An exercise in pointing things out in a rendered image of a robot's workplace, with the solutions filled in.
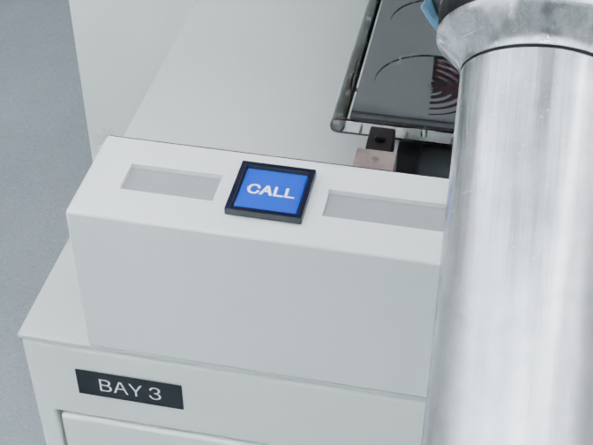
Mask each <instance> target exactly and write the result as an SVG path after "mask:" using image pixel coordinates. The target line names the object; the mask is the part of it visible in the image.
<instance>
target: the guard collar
mask: <svg viewBox="0 0 593 445"><path fill-rule="evenodd" d="M248 169H255V170H268V171H275V172H282V173H289V174H296V175H303V176H308V180H309V176H310V174H311V172H306V171H300V170H286V169H279V168H273V167H266V166H258V165H251V164H246V165H245V167H244V171H243V174H242V176H241V178H240V181H239V183H238V186H237V189H236V192H235V194H234V197H233V200H232V201H231V204H230V205H231V206H234V203H235V201H236V197H237V195H238V192H239V189H240V187H241V184H242V183H243V180H244V176H245V173H246V171H247V170H248ZM315 178H316V172H315V175H314V178H313V181H312V186H311V190H310V192H309V195H308V198H307V201H306V204H305V207H304V212H303V215H302V218H295V217H287V216H281V215H269V214H262V213H255V212H249V211H243V210H235V209H229V208H224V213H225V214H226V215H238V216H244V217H250V218H258V219H264V220H270V221H277V222H284V223H296V224H302V222H303V219H304V214H305V210H306V208H307V205H308V202H309V198H310V196H311V193H312V187H313V185H314V181H315Z"/></svg>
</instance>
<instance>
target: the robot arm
mask: <svg viewBox="0 0 593 445"><path fill-rule="evenodd" d="M421 10H422V11H423V13H424V15H425V17H426V18H427V19H428V21H429V22H430V23H431V25H432V26H433V27H434V29H435V30H436V31H437V38H436V40H437V45H438V48H439V51H440V52H441V53H442V55H443V56H444V57H445V58H446V59H447V60H448V61H449V62H450V63H451V64H452V65H453V66H454V67H455V68H456V69H457V70H458V71H459V73H460V82H459V91H458V99H457V108H456V116H455V125H454V141H453V149H452V158H451V166H450V175H449V183H448V192H447V208H446V216H445V225H444V233H443V242H442V250H441V259H440V267H439V283H438V292H437V300H436V309H435V317H434V326H433V334H432V350H431V359H430V367H429V376H428V384H427V393H426V401H425V410H424V426H423V434H422V443H421V445H593V0H424V2H423V3H422V4H421Z"/></svg>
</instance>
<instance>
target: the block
mask: <svg viewBox="0 0 593 445"><path fill-rule="evenodd" d="M396 161H397V153H394V152H387V151H379V150H372V149H365V148H358V149H357V152H356V156H355V159H354V162H353V166H357V167H364V168H371V169H377V170H391V171H396Z"/></svg>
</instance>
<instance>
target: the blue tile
mask: <svg viewBox="0 0 593 445"><path fill-rule="evenodd" d="M307 181H308V176H303V175H296V174H289V173H282V172H275V171H268V170H255V169H248V170H247V171H246V174H245V176H244V180H243V183H242V185H241V187H240V190H239V193H238V195H237V197H236V201H235V204H234V206H237V207H249V208H256V209H263V210H269V211H276V212H283V213H290V214H296V215H297V213H298V210H299V207H300V204H301V201H302V198H303V195H304V190H305V187H306V185H307Z"/></svg>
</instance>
